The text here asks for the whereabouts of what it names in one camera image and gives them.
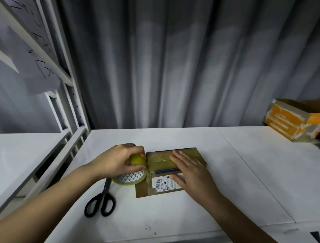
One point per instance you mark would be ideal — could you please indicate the person's right hand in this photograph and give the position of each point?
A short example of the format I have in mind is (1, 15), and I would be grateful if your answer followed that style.
(197, 178)

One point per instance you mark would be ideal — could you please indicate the person's left hand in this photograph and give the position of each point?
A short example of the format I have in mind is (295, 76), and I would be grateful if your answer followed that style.
(115, 160)

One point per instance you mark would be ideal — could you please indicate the yellow tape roll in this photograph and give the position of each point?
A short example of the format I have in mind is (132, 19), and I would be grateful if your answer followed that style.
(137, 161)

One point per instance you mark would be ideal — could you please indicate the small brown labelled carton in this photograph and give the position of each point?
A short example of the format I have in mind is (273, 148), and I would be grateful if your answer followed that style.
(160, 162)

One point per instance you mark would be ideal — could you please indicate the black scissors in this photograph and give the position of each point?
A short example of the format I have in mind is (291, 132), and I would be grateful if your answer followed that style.
(100, 203)

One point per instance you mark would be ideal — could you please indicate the orange and white carton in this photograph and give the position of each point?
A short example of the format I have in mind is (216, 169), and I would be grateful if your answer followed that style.
(290, 120)

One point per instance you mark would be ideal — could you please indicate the person's right forearm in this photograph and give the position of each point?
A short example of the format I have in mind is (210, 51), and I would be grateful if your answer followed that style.
(245, 225)

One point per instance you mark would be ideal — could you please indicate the person's left forearm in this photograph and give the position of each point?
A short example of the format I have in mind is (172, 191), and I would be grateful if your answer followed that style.
(45, 205)

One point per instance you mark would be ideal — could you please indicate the white metal shelf rack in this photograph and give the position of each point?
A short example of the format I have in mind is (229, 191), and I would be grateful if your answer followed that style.
(67, 100)

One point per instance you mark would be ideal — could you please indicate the handwritten paper sheet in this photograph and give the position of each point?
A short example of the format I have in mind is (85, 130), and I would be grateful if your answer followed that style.
(40, 72)
(27, 22)

